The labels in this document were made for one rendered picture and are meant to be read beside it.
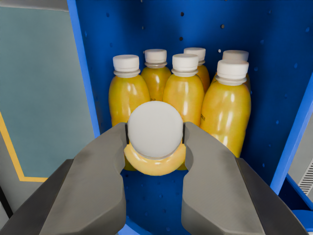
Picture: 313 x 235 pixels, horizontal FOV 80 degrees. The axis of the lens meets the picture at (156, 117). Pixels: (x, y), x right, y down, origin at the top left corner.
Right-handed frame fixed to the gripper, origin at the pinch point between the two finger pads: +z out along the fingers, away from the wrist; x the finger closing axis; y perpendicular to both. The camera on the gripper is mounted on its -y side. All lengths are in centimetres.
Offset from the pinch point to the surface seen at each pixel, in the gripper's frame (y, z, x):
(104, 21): -6.4, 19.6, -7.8
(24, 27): -3, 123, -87
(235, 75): 0.0, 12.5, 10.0
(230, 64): -1.4, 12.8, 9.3
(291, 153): 5.5, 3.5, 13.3
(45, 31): 0, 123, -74
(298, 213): 48, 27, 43
